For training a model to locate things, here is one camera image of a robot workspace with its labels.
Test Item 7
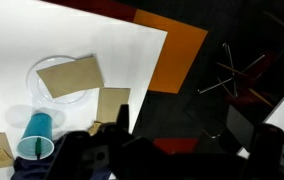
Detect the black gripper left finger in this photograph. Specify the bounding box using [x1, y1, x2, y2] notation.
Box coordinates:
[45, 103, 165, 180]

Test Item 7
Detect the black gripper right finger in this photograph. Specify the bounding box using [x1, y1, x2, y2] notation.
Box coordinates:
[245, 123, 284, 180]

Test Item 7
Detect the teal plastic cup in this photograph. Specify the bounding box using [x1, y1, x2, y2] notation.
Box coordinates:
[16, 112, 56, 161]

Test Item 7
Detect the small cardboard scrap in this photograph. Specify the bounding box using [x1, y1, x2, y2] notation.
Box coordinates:
[87, 120, 103, 137]

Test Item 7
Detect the brown cardboard rectangle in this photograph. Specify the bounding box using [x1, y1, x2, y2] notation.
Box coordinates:
[95, 87, 132, 124]

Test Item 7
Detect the large brown cardboard sheet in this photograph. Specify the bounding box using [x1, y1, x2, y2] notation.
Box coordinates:
[35, 54, 106, 99]

